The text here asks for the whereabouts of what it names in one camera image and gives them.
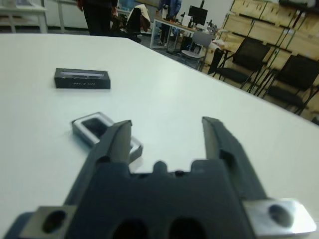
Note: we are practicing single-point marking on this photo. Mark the office chair with hung jacket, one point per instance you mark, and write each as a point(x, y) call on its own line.
point(135, 22)

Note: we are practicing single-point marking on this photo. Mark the stacked wooden crates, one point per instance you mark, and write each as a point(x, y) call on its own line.
point(271, 22)

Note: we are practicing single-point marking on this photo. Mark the person in blue jacket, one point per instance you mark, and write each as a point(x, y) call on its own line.
point(172, 7)

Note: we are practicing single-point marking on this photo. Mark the white side table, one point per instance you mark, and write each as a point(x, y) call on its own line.
point(22, 12)

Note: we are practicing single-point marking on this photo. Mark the black mesh chair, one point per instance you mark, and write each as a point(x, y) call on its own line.
point(296, 74)
point(246, 57)

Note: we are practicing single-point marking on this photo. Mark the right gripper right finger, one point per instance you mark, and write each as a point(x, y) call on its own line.
point(224, 142)

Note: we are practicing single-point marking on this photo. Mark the black box base white lining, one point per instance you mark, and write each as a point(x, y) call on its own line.
point(79, 132)

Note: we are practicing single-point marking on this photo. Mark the grey office chair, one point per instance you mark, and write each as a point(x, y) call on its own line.
point(202, 39)

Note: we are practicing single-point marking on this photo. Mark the black computer monitor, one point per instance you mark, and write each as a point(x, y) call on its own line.
point(198, 13)

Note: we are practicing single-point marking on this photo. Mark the person in black clothes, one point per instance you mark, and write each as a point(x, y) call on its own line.
point(98, 17)

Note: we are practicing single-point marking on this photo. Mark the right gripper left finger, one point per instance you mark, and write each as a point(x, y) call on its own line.
point(117, 142)

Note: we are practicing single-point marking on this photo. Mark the white frame work desk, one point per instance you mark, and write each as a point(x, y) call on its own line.
point(172, 25)

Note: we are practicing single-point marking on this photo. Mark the black box lid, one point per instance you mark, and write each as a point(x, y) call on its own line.
point(82, 83)

